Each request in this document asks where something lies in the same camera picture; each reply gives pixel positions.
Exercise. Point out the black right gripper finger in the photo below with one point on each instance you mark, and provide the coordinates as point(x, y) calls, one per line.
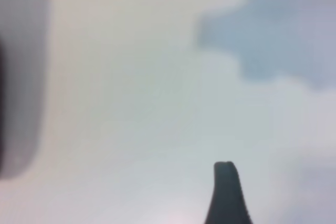
point(227, 197)

